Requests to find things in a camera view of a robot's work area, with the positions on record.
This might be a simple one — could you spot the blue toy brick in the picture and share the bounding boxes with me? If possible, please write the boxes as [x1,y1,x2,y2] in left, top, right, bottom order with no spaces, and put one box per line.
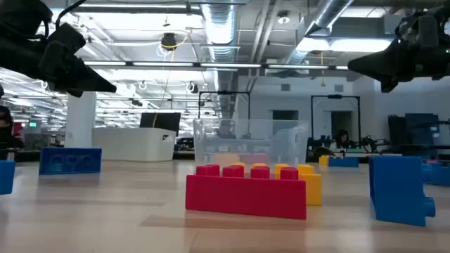
[328,156,360,169]
[368,155,437,228]
[0,160,17,196]
[38,146,103,176]
[421,160,450,187]

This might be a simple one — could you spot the red toy brick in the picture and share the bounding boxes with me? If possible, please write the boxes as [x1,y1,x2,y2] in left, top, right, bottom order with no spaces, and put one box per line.
[185,164,307,221]

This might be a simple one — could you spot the silver ventilation duct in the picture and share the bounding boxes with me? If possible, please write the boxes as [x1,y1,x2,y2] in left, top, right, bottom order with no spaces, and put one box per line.
[284,0,354,66]
[202,3,237,119]

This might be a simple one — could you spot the person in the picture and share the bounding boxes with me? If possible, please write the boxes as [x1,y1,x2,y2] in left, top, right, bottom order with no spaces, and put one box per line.
[0,105,25,150]
[214,119,237,140]
[329,129,352,153]

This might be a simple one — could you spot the dark cabinet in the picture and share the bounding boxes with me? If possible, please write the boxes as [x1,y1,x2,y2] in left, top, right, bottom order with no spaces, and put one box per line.
[387,112,440,147]

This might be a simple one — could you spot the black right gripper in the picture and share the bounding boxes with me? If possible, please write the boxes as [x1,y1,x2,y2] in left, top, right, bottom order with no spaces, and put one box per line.
[347,4,450,94]

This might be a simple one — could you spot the black ceiling device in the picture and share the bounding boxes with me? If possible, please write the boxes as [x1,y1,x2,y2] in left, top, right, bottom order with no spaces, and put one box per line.
[160,32,178,51]

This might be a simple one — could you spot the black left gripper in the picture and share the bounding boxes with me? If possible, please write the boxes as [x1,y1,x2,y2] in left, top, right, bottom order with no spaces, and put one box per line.
[0,21,117,99]

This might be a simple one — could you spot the black metal rig frame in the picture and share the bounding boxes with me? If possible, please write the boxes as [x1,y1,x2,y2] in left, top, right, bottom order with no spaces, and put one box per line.
[198,90,252,121]
[310,93,361,141]

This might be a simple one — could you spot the white plastic bin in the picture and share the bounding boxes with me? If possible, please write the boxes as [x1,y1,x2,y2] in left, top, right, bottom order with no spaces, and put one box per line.
[92,126,177,163]

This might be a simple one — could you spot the black monitor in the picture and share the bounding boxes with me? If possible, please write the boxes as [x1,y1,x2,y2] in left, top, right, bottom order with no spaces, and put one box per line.
[139,112,181,137]

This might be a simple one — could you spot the clear plastic bin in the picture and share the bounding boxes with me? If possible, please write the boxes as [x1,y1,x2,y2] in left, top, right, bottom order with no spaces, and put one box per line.
[192,118,311,168]

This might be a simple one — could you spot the overhead light bar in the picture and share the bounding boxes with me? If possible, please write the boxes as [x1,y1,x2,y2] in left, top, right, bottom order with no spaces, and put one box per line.
[83,60,349,71]

